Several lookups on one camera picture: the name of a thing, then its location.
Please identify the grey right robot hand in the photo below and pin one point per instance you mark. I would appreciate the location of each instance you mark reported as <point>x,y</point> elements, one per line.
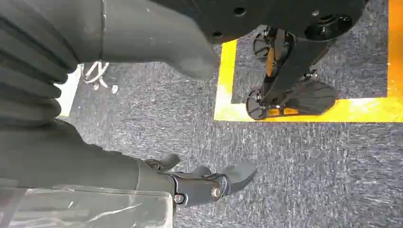
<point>151,34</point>

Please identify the white flat board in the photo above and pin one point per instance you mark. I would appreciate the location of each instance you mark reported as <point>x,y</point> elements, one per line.
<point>67,94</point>

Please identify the ribbed grey right arm sleeve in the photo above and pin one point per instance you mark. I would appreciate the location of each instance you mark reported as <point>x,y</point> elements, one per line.
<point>28,81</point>

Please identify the black robot leg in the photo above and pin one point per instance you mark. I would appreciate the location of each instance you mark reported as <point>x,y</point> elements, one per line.
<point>296,78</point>

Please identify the clear plastic plate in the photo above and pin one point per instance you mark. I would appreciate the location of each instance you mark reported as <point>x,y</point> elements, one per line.
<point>94,209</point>

